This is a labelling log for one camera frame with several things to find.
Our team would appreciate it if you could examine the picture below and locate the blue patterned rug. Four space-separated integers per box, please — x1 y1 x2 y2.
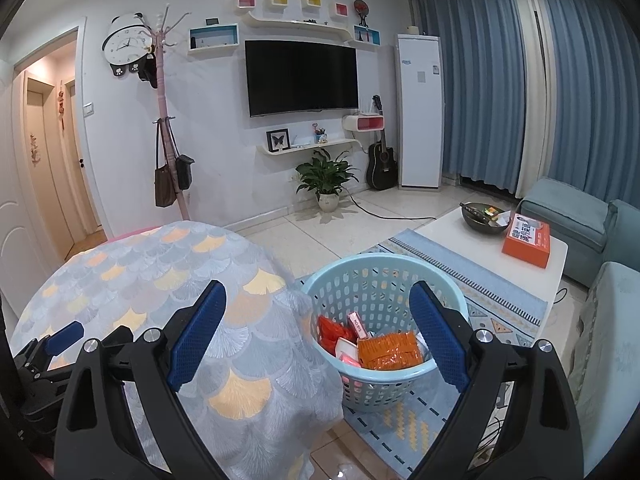
295 227 549 480

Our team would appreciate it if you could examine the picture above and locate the white red-label packet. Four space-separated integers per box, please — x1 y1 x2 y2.
346 311 371 341

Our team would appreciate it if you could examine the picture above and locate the panda wall clock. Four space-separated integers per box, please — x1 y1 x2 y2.
102 12 153 78

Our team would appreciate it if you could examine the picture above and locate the black flat television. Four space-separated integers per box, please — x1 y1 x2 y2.
244 39 360 118

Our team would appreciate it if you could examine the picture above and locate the white coffee table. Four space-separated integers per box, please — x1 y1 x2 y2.
415 205 569 321

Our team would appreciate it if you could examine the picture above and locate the black floor cable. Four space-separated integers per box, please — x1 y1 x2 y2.
345 192 438 221

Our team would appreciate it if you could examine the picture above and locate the black bag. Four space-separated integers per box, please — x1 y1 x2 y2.
175 154 195 191

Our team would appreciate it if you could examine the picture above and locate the brown tote bag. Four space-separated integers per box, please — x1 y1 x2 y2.
154 117 177 208

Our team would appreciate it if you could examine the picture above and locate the blue curtain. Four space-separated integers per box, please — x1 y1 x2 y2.
535 0 640 211
407 0 533 198

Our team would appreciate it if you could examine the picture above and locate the small blue-backed box shelf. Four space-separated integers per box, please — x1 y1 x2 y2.
353 24 382 47

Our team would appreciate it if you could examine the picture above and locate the orange box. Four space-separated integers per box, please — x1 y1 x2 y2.
502 212 552 270

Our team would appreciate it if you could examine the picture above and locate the white and red wall box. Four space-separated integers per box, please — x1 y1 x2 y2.
342 114 385 133

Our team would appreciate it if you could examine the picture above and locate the black cap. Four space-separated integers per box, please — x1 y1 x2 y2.
137 55 158 88

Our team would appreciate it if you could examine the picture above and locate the blue sofa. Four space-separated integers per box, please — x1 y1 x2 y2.
517 177 640 476

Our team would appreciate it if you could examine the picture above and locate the red plastic bag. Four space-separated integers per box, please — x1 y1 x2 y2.
317 315 358 356

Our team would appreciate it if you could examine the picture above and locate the white standing air conditioner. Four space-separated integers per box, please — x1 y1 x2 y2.
396 34 443 190

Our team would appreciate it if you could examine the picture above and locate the white hallway door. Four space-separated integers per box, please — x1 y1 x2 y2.
25 77 68 258
65 80 103 241

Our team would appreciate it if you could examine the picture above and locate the fan-patterned tablecloth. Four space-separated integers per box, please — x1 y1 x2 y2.
9 221 346 480

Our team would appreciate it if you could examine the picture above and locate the wide blue-backed box shelf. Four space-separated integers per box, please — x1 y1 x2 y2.
188 25 241 56

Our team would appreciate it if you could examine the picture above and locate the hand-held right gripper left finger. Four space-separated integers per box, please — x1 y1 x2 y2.
54 280 228 480

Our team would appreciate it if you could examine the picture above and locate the white sheer curtain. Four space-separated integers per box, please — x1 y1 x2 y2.
517 0 548 201

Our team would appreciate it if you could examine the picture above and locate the light blue laundry basket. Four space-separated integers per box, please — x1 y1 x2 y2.
302 254 473 413

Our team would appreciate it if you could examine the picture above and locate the dark bowl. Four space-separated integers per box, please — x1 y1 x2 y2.
459 201 512 235

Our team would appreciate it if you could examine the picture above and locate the black guitar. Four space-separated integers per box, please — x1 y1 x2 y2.
366 94 399 191

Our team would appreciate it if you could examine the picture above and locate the white panel door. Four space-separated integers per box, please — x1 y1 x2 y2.
0 195 48 306

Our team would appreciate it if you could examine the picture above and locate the white curved wall shelf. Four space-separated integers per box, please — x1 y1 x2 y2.
256 137 362 157

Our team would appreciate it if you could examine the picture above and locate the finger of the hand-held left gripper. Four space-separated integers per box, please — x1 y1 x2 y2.
12 321 85 386
100 325 138 356

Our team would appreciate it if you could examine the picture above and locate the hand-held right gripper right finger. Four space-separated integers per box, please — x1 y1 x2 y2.
409 280 585 480

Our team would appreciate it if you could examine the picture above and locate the potted green plant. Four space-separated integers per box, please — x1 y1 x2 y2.
294 147 358 212

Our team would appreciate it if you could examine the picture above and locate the orange snack packet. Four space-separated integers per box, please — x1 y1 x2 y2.
356 331 420 371

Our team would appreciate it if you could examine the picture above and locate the pink coat rack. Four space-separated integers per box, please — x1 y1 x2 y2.
142 2 193 223

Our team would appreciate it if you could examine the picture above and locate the long white curved shelf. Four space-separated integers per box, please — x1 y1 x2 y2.
242 14 353 43

